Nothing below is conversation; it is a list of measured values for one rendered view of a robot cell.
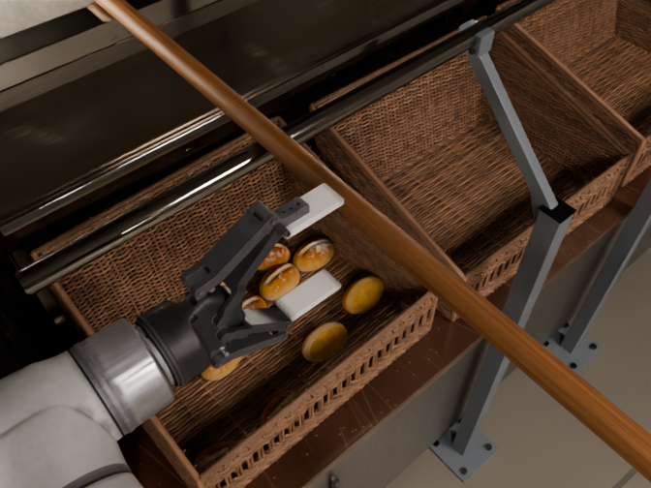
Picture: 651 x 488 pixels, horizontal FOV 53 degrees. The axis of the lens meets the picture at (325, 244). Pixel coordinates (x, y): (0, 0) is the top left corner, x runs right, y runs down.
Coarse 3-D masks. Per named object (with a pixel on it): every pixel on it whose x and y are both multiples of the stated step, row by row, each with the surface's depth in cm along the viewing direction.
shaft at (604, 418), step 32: (96, 0) 98; (160, 32) 90; (192, 64) 85; (224, 96) 82; (256, 128) 78; (288, 160) 75; (352, 192) 71; (384, 224) 68; (416, 256) 65; (448, 288) 63; (480, 320) 61; (512, 320) 61; (512, 352) 59; (544, 352) 58; (544, 384) 58; (576, 384) 56; (576, 416) 56; (608, 416) 55; (640, 448) 53
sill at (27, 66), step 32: (128, 0) 101; (160, 0) 101; (192, 0) 105; (32, 32) 95; (64, 32) 95; (96, 32) 97; (128, 32) 100; (0, 64) 90; (32, 64) 93; (64, 64) 97
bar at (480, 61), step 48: (528, 0) 102; (432, 48) 93; (480, 48) 97; (384, 96) 90; (528, 144) 102; (192, 192) 76; (96, 240) 71; (528, 240) 110; (624, 240) 157; (528, 288) 116; (576, 336) 188; (480, 384) 148; (480, 432) 179
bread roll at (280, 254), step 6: (276, 246) 139; (282, 246) 140; (270, 252) 138; (276, 252) 139; (282, 252) 139; (288, 252) 141; (270, 258) 138; (276, 258) 139; (282, 258) 139; (288, 258) 141; (264, 264) 139; (270, 264) 139; (276, 264) 139; (264, 270) 140
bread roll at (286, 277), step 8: (280, 264) 136; (288, 264) 136; (272, 272) 134; (280, 272) 134; (288, 272) 135; (296, 272) 137; (264, 280) 134; (272, 280) 133; (280, 280) 134; (288, 280) 134; (296, 280) 136; (264, 288) 134; (272, 288) 133; (280, 288) 134; (288, 288) 135; (264, 296) 134; (272, 296) 134; (280, 296) 135
